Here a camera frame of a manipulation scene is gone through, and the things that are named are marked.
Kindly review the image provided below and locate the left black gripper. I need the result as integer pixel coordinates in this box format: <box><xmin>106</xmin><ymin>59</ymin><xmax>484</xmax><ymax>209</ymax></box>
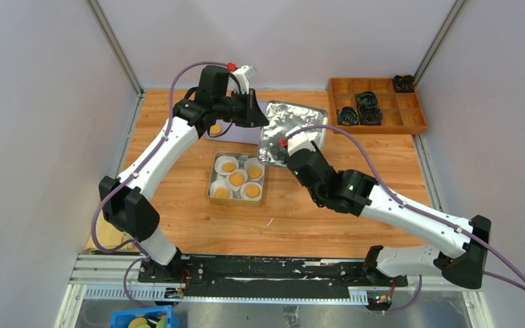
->
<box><xmin>214</xmin><ymin>88</ymin><xmax>269</xmax><ymax>128</ymax></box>

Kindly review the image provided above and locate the lavender plastic tray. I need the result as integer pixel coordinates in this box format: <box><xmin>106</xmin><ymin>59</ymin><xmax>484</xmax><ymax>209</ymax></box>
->
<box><xmin>203</xmin><ymin>100</ymin><xmax>269</xmax><ymax>145</ymax></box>

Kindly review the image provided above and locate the round orange cookie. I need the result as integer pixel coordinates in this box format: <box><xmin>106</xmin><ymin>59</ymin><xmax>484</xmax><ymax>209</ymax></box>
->
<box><xmin>221</xmin><ymin>162</ymin><xmax>237</xmax><ymax>173</ymax></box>
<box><xmin>229</xmin><ymin>172</ymin><xmax>245</xmax><ymax>187</ymax></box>
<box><xmin>245</xmin><ymin>184</ymin><xmax>260</xmax><ymax>198</ymax></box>
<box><xmin>247</xmin><ymin>166</ymin><xmax>263</xmax><ymax>180</ymax></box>
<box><xmin>212</xmin><ymin>187</ymin><xmax>231</xmax><ymax>199</ymax></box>
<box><xmin>209</xmin><ymin>124</ymin><xmax>223</xmax><ymax>136</ymax></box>

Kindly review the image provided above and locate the silver tin lid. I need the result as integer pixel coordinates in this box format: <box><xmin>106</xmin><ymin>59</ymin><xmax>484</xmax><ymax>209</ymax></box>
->
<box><xmin>258</xmin><ymin>100</ymin><xmax>329</xmax><ymax>168</ymax></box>

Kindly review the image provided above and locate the square metal cookie tin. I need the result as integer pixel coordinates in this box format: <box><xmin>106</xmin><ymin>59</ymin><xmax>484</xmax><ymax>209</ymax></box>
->
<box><xmin>206</xmin><ymin>152</ymin><xmax>266</xmax><ymax>208</ymax></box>

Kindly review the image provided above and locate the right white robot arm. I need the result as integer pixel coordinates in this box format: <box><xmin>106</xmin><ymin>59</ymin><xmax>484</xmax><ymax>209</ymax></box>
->
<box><xmin>282</xmin><ymin>133</ymin><xmax>492</xmax><ymax>290</ymax></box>

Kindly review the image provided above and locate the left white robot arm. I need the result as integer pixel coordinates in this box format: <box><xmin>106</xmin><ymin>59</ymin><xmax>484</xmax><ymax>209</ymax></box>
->
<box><xmin>91</xmin><ymin>61</ymin><xmax>269</xmax><ymax>282</ymax></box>

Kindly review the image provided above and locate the white paper cup top-left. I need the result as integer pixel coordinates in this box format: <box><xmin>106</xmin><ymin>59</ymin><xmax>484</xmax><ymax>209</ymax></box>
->
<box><xmin>214</xmin><ymin>156</ymin><xmax>239</xmax><ymax>176</ymax></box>

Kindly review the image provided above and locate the white paper cup top-right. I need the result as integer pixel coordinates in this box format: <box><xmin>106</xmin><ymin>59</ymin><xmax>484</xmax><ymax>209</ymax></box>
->
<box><xmin>244</xmin><ymin>157</ymin><xmax>265</xmax><ymax>182</ymax></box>

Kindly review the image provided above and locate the white paper cup bottom-right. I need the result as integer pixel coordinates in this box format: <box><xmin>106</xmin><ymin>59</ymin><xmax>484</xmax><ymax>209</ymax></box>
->
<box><xmin>240</xmin><ymin>182</ymin><xmax>263</xmax><ymax>202</ymax></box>

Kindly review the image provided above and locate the white paper cup centre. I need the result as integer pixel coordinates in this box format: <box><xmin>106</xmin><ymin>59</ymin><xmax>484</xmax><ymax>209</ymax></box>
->
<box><xmin>226</xmin><ymin>169</ymin><xmax>248</xmax><ymax>192</ymax></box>

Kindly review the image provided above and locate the white paper cup bottom-left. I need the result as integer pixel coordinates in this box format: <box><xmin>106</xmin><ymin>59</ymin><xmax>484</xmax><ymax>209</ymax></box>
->
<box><xmin>209</xmin><ymin>180</ymin><xmax>233</xmax><ymax>200</ymax></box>

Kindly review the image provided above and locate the orange wooden compartment box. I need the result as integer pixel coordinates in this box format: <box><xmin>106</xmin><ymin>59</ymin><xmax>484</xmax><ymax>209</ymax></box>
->
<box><xmin>327</xmin><ymin>77</ymin><xmax>428</xmax><ymax>135</ymax></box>

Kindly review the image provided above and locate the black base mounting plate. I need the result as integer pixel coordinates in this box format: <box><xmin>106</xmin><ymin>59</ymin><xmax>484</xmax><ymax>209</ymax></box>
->
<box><xmin>137</xmin><ymin>254</ymin><xmax>407</xmax><ymax>300</ymax></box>

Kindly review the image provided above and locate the yellow folded cloth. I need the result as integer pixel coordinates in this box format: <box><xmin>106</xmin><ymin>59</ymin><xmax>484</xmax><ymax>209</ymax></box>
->
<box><xmin>85</xmin><ymin>214</ymin><xmax>133</xmax><ymax>251</ymax></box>

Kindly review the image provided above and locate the blue plastic bin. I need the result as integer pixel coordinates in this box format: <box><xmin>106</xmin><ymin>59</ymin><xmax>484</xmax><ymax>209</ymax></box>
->
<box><xmin>109</xmin><ymin>305</ymin><xmax>182</xmax><ymax>328</ymax></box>

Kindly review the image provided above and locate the black cable coil in box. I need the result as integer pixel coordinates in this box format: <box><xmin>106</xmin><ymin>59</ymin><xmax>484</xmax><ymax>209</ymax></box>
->
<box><xmin>355</xmin><ymin>91</ymin><xmax>379</xmax><ymax>109</ymax></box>
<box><xmin>337</xmin><ymin>106</ymin><xmax>360</xmax><ymax>126</ymax></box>
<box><xmin>358</xmin><ymin>106</ymin><xmax>384</xmax><ymax>126</ymax></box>

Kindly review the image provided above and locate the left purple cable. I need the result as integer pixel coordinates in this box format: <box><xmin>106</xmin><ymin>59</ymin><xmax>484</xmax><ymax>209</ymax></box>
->
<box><xmin>91</xmin><ymin>61</ymin><xmax>237</xmax><ymax>309</ymax></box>

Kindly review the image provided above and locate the purple cable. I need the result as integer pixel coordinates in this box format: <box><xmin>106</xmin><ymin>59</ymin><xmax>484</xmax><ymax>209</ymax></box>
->
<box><xmin>280</xmin><ymin>124</ymin><xmax>525</xmax><ymax>316</ymax></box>
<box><xmin>91</xmin><ymin>61</ymin><xmax>237</xmax><ymax>309</ymax></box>

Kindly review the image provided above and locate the black cable coil corner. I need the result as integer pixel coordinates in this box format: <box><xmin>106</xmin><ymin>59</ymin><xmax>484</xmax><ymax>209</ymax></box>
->
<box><xmin>392</xmin><ymin>74</ymin><xmax>415</xmax><ymax>93</ymax></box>

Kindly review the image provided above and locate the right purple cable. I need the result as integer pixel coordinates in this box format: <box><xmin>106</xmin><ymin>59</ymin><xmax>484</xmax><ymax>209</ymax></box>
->
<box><xmin>280</xmin><ymin>124</ymin><xmax>525</xmax><ymax>316</ymax></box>

